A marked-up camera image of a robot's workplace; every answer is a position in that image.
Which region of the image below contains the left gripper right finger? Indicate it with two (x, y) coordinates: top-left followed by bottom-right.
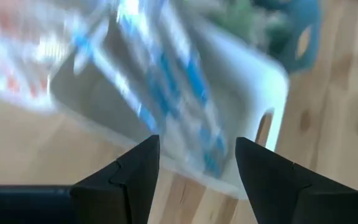
(234, 136), (358, 224)

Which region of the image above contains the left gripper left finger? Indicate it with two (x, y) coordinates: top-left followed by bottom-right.
(0, 134), (161, 224)

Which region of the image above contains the dark grey plastic bin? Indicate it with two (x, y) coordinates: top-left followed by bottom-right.
(197, 0), (321, 74)

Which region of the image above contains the clear plastic bin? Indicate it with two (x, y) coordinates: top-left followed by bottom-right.
(0, 0), (74, 110)

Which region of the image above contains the blue toothbrush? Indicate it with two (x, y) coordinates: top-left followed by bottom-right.
(116, 0), (229, 180)
(135, 30), (186, 125)

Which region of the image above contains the beige plastic bin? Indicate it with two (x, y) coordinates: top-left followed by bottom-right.
(50, 12), (290, 200)

